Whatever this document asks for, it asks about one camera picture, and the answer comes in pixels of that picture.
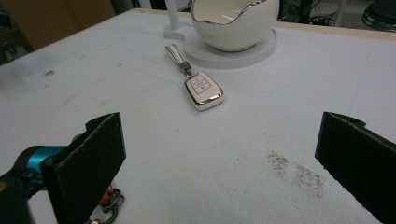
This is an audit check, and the white table mat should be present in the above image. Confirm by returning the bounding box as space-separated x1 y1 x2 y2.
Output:
0 8 396 224

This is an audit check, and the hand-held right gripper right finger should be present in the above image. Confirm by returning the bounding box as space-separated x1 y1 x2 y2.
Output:
314 111 396 224

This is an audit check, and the black round stool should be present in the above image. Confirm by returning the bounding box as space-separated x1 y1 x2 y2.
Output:
361 0 396 32

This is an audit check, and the brown board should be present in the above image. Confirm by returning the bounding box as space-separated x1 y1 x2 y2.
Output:
0 0 116 52

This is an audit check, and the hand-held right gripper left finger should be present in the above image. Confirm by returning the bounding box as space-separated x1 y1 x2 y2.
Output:
40 111 127 224

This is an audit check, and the white car key with strap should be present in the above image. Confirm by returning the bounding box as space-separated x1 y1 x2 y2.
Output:
164 43 226 112

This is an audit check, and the brown keychain with metal rings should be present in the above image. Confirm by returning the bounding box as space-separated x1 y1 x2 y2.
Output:
85 185 125 224

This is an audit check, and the white eggshell-shaped bowl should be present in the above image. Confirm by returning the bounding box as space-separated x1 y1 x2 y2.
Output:
190 0 280 53

